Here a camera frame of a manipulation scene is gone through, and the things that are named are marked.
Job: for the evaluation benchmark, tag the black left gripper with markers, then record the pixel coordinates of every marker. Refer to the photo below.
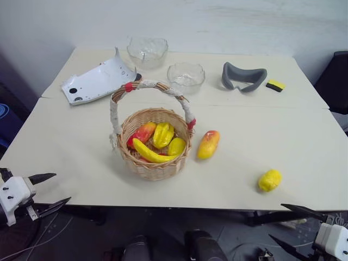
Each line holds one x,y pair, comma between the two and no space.
24,210

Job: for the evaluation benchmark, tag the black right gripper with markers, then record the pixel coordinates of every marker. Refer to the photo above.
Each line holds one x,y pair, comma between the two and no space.
320,233

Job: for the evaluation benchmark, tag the smooth yellow toy fruit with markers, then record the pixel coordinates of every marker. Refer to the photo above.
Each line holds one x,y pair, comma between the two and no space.
177,146

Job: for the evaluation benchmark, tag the bumpy yellow toy lemon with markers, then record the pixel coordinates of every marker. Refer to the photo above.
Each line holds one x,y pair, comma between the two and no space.
269,180

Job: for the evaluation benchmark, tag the blue rolled mat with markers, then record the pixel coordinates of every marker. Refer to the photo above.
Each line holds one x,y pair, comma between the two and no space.
3,122

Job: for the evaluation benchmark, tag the dark rounded shape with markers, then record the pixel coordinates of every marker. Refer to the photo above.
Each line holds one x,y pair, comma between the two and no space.
204,246
137,248

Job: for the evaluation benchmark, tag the yellow toy banana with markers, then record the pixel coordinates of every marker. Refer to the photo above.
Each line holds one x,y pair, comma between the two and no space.
148,154

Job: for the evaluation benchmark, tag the red and yellow toy mango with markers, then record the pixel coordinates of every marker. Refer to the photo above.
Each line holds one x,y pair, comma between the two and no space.
142,133
208,145

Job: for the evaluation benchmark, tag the white plastic shell cover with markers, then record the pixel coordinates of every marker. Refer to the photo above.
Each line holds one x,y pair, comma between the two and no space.
93,81

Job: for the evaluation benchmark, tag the yellow bell pepper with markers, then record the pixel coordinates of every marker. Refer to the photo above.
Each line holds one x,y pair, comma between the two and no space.
162,134

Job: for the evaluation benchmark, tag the yellow and black sponge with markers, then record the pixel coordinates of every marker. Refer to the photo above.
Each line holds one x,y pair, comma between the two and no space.
276,85

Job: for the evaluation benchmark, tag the grey foam face pad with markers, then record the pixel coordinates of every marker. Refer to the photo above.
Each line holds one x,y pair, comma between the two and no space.
229,77

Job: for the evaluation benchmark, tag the large clear glass bowl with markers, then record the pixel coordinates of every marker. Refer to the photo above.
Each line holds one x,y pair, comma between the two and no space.
148,53

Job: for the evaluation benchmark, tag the small clear glass bowl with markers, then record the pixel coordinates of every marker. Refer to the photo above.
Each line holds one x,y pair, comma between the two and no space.
186,77

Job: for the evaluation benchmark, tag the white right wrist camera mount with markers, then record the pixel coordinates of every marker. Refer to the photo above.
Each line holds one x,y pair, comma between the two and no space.
333,240

